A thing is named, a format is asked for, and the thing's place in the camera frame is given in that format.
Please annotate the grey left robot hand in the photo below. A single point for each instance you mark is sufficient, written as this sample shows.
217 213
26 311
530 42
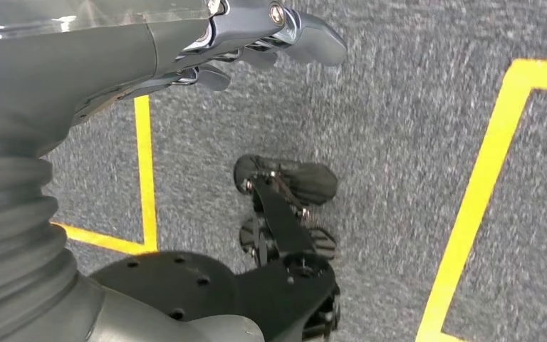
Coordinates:
66 61

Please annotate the yellow floor tape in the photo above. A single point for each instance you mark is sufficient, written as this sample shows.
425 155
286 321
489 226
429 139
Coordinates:
145 165
481 189

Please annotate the black perforated round plate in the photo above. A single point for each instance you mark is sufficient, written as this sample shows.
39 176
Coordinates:
160 283

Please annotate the black robot leg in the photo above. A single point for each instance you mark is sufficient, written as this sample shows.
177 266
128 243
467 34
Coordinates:
278 222

